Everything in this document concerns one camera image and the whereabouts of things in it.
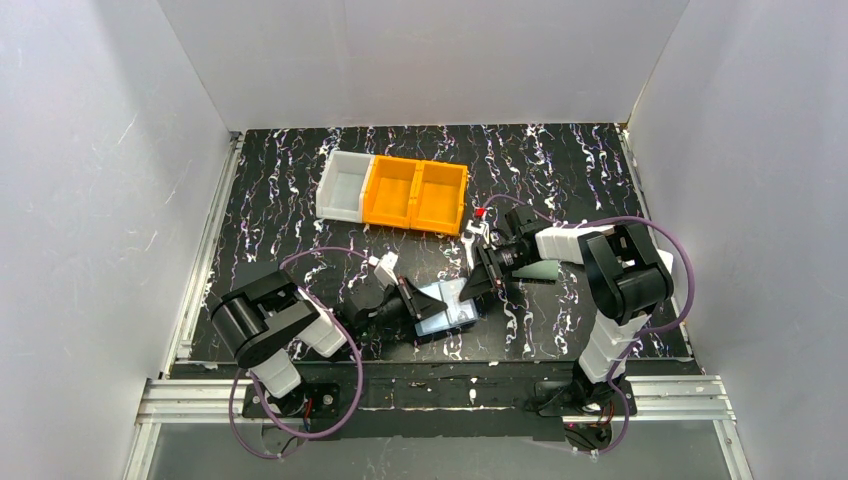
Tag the orange plastic bin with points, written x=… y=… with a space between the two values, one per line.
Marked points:
x=438 y=203
x=389 y=191

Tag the green card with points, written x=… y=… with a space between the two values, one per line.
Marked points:
x=545 y=271

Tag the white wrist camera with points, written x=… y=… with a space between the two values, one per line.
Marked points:
x=477 y=228
x=384 y=269

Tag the aluminium left rail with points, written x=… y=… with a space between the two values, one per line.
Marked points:
x=188 y=314

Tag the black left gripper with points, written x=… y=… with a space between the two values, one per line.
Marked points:
x=408 y=298

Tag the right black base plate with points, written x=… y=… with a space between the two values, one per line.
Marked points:
x=561 y=398

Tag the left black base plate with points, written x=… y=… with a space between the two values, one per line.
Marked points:
x=307 y=400

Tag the left orange plastic bin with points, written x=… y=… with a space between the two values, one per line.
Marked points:
x=389 y=191

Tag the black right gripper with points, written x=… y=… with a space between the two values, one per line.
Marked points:
x=490 y=267

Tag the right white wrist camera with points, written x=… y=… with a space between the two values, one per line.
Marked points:
x=477 y=228

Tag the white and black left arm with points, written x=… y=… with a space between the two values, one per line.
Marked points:
x=257 y=322

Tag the silver wrench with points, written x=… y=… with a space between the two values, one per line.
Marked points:
x=468 y=245

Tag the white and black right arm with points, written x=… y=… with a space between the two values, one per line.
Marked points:
x=628 y=280

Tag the aluminium rail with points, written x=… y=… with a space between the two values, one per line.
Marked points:
x=657 y=398
x=188 y=314

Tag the white rectangular device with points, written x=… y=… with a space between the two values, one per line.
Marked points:
x=667 y=261

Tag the right orange plastic bin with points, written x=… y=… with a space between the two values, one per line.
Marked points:
x=438 y=203

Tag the black flat box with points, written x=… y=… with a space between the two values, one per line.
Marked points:
x=248 y=275

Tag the aluminium front rail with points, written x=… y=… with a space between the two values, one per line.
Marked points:
x=657 y=398

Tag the white plastic bin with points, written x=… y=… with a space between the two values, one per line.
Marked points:
x=341 y=191

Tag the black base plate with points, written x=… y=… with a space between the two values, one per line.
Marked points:
x=307 y=400
x=561 y=398

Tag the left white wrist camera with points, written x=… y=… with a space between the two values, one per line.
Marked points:
x=384 y=269

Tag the blue card holder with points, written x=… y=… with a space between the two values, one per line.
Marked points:
x=458 y=314

